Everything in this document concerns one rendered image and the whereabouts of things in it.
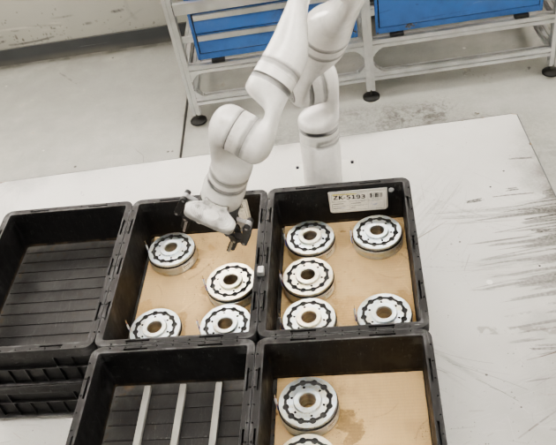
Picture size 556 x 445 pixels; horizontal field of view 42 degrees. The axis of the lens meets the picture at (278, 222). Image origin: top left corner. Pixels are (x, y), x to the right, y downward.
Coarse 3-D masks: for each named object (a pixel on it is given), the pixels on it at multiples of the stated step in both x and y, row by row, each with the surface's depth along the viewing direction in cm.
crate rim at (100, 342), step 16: (256, 192) 153; (128, 224) 152; (128, 240) 148; (256, 256) 139; (256, 272) 136; (112, 288) 139; (256, 288) 133; (112, 304) 136; (256, 304) 130; (256, 320) 128; (96, 336) 130; (176, 336) 128; (192, 336) 127; (208, 336) 127; (224, 336) 126; (240, 336) 126; (256, 336) 126
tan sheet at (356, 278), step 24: (336, 240) 154; (288, 264) 150; (336, 264) 148; (360, 264) 147; (384, 264) 146; (408, 264) 146; (336, 288) 144; (360, 288) 143; (384, 288) 142; (408, 288) 141; (336, 312) 139
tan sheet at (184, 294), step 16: (208, 240) 160; (224, 240) 159; (256, 240) 157; (208, 256) 156; (224, 256) 155; (240, 256) 154; (192, 272) 153; (208, 272) 152; (144, 288) 152; (160, 288) 151; (176, 288) 150; (192, 288) 150; (144, 304) 148; (160, 304) 148; (176, 304) 147; (192, 304) 146; (208, 304) 146; (192, 320) 143
